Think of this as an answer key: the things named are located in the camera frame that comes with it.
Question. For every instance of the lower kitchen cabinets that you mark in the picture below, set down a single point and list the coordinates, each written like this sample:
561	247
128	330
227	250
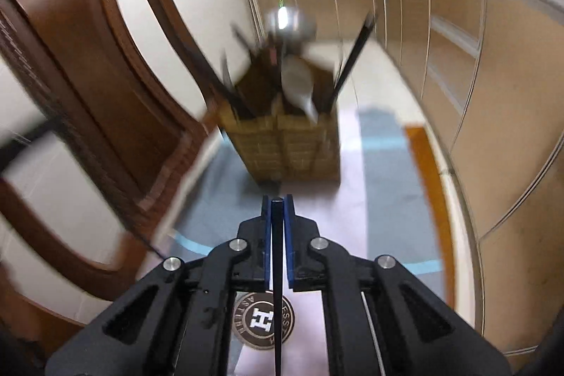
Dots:
484	94

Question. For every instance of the slim black chopstick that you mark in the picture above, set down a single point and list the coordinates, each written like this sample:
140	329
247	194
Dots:
277	270

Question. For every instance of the wooden utensil holder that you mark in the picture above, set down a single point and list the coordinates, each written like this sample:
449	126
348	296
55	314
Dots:
286	151

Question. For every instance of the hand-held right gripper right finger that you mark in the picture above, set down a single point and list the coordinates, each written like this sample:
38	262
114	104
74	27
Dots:
352	305

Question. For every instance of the brown wooden chair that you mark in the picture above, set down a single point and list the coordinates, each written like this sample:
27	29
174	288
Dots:
110	50

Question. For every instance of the white soup spoon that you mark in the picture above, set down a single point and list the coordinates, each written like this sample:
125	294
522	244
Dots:
297	81

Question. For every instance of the bunch of black chopsticks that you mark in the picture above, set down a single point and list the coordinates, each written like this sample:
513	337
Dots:
352	54

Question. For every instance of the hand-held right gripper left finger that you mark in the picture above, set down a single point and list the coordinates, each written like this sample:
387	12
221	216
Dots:
207	305

